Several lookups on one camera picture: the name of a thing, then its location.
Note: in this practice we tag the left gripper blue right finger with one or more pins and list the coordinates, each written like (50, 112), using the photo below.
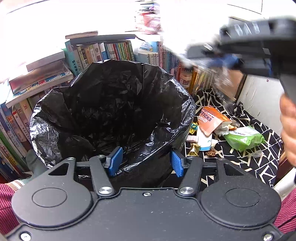
(178, 163)

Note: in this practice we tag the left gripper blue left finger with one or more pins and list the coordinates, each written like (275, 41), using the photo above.
(113, 161)

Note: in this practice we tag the colourful picture books stack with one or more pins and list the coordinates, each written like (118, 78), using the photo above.
(201, 77)

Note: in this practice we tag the row of green red books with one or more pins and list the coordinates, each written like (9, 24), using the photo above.
(79, 56)

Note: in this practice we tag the row of blue books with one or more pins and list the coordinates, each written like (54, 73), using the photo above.
(155, 53)

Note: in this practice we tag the left stacked books pile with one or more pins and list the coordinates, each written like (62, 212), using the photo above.
(19, 96)

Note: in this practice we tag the person's right hand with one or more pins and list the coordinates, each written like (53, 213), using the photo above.
(288, 134)

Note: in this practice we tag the white blue snack packet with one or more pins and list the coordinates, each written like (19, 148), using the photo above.
(204, 142)

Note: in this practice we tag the brown crumb scrap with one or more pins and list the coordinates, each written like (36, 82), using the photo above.
(210, 154)

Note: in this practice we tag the blue gold candy wrapper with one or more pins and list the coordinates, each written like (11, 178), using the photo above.
(193, 128)

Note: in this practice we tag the orange potato sticks bag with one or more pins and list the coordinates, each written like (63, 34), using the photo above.
(210, 118)

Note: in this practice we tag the brown cardboard folder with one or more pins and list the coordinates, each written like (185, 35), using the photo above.
(228, 83)

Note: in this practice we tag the black trash bag bin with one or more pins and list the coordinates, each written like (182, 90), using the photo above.
(116, 103)

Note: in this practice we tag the green wet wipes pack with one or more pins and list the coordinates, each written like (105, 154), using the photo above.
(244, 138)

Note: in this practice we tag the small white jar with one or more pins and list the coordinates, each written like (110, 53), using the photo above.
(185, 78)

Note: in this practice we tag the black white patterned cloth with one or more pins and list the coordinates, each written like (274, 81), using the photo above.
(261, 161)

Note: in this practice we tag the red plastic basket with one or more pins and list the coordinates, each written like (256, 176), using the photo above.
(148, 17)

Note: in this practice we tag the red striped left sleeve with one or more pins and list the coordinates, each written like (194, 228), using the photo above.
(8, 220)

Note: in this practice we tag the dark flat book on top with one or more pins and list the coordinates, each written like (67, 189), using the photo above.
(100, 38)

